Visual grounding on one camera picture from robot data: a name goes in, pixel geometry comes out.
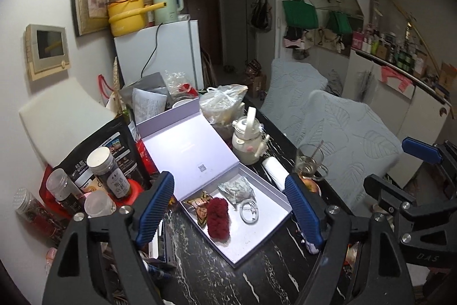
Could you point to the red apple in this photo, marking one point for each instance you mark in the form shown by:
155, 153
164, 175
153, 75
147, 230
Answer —
310, 185

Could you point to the brown door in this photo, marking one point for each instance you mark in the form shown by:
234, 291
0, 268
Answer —
203, 19

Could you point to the grey mailer bag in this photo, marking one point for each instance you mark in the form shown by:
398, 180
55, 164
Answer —
150, 81

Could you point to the glass mug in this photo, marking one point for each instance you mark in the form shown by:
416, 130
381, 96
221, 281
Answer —
307, 165

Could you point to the lavender gift box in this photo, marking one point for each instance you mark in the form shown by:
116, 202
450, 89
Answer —
185, 147

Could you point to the wicker fan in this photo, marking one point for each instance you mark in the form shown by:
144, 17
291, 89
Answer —
117, 72

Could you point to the green electric kettle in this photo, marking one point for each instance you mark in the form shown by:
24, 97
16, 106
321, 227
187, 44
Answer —
166, 5

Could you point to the yellow pot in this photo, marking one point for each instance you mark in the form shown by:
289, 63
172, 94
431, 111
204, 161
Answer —
125, 17

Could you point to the printed paper sheet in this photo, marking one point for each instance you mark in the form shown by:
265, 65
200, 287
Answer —
150, 105

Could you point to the wooden pole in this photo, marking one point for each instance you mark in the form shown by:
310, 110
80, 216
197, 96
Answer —
417, 30

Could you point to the red fuzzy scrunchie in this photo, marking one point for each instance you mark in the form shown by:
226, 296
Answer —
217, 219

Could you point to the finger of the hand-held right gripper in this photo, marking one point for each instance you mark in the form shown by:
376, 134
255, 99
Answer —
421, 149
389, 197

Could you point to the cardboard box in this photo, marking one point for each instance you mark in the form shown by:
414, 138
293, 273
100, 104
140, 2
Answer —
448, 76

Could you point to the white chair back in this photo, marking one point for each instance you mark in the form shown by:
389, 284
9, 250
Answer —
60, 119

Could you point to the crinkled clear plastic bag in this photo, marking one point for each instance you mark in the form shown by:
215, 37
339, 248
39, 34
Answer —
178, 81

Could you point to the green tote bag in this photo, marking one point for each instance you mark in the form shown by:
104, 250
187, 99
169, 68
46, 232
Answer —
300, 10
339, 24

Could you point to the black stand-up pouch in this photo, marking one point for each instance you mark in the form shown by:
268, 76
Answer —
114, 137

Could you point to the white paper roll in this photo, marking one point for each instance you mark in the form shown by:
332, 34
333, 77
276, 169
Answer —
275, 172

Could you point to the white green-print packet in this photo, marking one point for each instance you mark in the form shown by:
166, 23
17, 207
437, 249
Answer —
235, 190

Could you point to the metal spoon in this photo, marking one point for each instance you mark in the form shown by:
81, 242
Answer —
316, 149

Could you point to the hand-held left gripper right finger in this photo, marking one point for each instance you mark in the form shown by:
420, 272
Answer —
305, 208

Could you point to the row of bottles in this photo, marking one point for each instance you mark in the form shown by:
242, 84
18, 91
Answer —
389, 47

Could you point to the orange patterned snack wrapper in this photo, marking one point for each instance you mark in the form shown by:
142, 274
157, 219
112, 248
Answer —
198, 206

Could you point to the clear jar of red berries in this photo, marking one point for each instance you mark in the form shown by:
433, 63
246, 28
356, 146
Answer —
35, 212

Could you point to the white cabinet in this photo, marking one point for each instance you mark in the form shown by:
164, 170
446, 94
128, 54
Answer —
392, 112

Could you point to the white teapot-shaped bottle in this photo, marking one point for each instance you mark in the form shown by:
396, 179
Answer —
248, 144

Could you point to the dark labelled jar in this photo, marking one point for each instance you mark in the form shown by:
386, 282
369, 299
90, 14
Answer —
107, 172

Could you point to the black hanging bag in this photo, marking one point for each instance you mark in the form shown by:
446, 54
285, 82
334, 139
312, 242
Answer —
260, 12

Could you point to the plastic bag of food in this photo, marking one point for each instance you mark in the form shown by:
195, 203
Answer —
221, 105

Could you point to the white fridge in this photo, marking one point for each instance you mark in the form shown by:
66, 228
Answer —
171, 51

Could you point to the blue and white small box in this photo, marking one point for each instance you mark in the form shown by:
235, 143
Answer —
159, 248

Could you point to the wall intercom panel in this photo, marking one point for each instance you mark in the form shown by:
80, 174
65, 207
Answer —
48, 47

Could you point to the leaf-pattern covered chair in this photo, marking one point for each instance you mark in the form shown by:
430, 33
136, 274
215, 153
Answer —
292, 83
342, 147

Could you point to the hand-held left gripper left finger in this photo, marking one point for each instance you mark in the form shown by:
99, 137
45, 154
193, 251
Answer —
155, 205

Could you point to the pink cloth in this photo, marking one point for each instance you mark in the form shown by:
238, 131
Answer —
396, 76

